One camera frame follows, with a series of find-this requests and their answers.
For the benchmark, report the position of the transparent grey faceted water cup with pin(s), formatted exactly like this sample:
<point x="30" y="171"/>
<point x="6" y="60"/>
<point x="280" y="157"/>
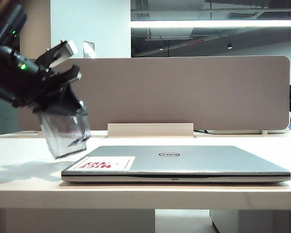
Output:
<point x="60" y="136"/>

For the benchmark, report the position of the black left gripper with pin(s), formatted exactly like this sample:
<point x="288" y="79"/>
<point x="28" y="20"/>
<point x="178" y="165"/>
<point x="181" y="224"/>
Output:
<point x="51" y="85"/>

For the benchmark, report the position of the white divider foot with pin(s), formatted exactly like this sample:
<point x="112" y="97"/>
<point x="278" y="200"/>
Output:
<point x="232" y="132"/>

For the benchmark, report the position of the red and white laptop sticker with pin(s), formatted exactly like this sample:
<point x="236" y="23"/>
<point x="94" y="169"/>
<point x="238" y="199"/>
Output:
<point x="122" y="163"/>

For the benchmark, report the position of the silver closed laptop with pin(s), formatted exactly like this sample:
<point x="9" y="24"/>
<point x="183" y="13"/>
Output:
<point x="189" y="163"/>

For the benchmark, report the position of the long ceiling light strip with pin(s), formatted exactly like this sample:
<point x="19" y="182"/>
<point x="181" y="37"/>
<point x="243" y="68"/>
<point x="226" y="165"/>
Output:
<point x="208" y="23"/>

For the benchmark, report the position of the beige fabric desk divider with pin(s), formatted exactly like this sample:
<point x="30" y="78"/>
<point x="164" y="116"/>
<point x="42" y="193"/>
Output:
<point x="172" y="92"/>

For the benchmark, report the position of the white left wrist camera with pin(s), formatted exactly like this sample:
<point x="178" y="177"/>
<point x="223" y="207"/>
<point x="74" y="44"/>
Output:
<point x="68" y="48"/>

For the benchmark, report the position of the paper notice on wall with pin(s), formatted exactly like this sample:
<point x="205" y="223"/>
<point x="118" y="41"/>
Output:
<point x="89" y="49"/>

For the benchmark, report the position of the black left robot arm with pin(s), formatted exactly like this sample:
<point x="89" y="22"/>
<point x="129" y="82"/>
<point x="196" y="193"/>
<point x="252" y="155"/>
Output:
<point x="4" y="72"/>

